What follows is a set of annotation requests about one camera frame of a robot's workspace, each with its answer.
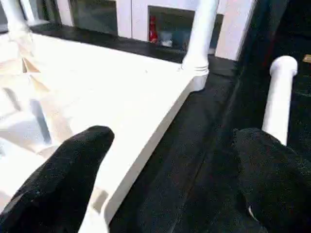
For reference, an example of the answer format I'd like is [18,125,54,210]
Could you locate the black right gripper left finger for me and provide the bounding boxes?
[0,125,116,233]

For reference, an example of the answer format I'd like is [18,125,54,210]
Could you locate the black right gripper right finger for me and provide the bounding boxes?
[232,127,311,233]

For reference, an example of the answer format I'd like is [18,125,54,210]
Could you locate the white plastic table leg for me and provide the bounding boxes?
[261,55,298,146]
[0,0,31,40]
[181,0,220,74]

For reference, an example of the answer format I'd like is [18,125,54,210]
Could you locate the white plastic table top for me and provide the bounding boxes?
[0,29,210,233]

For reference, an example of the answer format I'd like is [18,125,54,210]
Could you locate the black work mat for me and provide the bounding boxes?
[29,22,311,233]

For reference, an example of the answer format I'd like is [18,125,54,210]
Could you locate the white glass door cabinet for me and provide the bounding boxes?
[19,0,257,62]

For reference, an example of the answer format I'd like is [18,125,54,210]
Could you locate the red bottle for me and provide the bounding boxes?
[148,16,159,43]

